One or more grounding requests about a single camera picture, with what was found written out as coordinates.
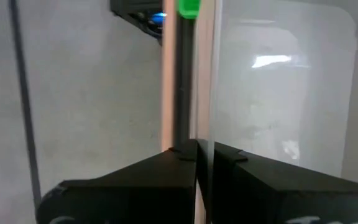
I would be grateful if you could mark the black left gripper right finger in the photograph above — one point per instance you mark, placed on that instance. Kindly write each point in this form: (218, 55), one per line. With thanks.
(275, 196)

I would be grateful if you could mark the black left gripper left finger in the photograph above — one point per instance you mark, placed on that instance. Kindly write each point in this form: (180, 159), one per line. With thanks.
(141, 193)

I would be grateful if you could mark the large white plastic basket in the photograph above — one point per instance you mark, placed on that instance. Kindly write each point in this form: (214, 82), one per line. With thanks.
(278, 93)

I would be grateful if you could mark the black device with blue light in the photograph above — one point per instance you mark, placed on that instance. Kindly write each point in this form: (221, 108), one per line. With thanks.
(141, 15)

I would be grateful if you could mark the black upright post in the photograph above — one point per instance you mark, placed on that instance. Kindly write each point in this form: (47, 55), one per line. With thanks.
(183, 87)

